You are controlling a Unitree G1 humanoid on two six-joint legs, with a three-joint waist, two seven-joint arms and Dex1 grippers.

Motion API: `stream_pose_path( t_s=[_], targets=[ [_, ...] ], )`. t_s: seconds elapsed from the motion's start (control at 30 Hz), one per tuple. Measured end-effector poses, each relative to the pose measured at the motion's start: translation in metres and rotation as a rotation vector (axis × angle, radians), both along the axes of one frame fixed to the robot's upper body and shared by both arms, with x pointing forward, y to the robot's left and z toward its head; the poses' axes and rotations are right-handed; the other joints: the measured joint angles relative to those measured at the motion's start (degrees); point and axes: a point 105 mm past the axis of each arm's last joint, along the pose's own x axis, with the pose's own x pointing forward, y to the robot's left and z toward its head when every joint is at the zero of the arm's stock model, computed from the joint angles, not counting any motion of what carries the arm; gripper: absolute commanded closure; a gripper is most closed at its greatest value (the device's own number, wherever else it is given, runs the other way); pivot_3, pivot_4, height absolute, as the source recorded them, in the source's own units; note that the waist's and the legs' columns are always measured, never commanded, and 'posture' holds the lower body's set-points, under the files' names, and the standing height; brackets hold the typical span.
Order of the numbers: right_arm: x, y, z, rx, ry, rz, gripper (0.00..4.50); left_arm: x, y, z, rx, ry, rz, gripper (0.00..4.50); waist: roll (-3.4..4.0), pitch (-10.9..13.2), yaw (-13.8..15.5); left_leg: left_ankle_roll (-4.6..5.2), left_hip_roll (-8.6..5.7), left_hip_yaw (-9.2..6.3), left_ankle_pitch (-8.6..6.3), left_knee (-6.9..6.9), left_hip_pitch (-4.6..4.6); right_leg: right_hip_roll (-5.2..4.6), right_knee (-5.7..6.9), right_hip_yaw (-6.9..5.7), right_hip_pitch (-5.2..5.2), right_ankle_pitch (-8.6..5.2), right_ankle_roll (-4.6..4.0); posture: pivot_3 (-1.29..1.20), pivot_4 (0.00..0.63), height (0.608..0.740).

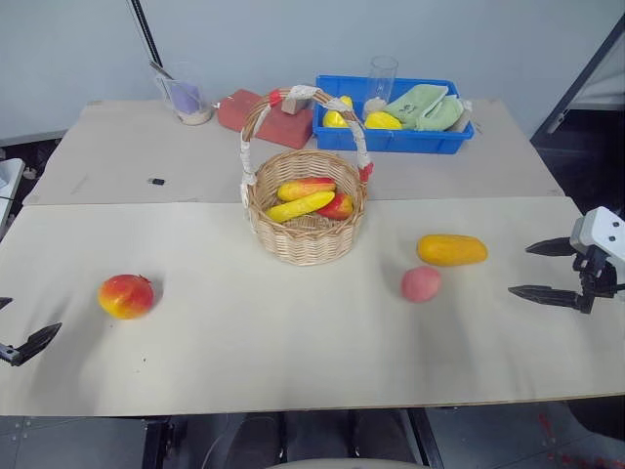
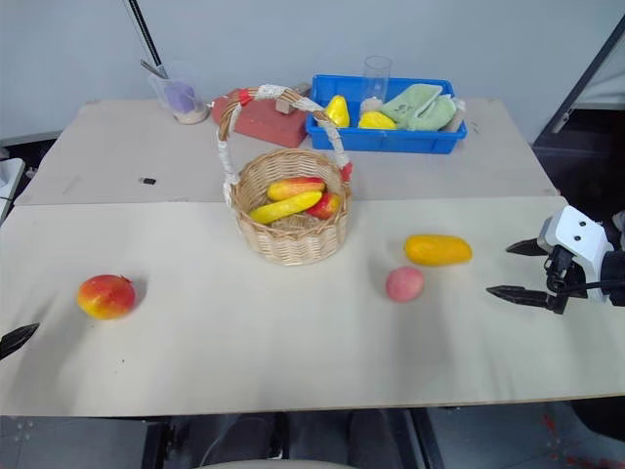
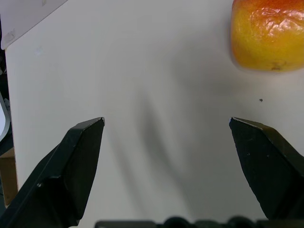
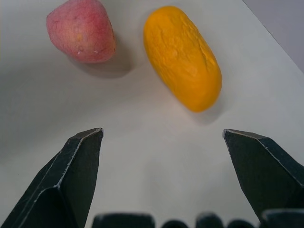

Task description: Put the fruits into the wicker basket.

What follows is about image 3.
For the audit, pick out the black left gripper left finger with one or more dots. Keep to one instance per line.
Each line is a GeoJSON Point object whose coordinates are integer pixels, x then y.
{"type": "Point", "coordinates": [59, 180]}

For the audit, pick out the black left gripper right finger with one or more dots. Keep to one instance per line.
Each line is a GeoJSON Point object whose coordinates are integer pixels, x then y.
{"type": "Point", "coordinates": [268, 171]}

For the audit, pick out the yellow-orange mango fruit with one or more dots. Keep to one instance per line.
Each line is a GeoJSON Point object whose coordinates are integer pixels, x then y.
{"type": "Point", "coordinates": [268, 38]}

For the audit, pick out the brown cardboard box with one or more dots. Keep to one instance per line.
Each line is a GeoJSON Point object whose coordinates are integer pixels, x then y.
{"type": "Point", "coordinates": [7, 175]}

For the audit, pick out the grey curved chair part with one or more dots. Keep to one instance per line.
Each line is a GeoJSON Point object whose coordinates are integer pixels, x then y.
{"type": "Point", "coordinates": [4, 121]}

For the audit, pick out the white adjoining table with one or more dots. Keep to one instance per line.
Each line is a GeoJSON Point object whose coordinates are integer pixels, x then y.
{"type": "Point", "coordinates": [21, 16]}

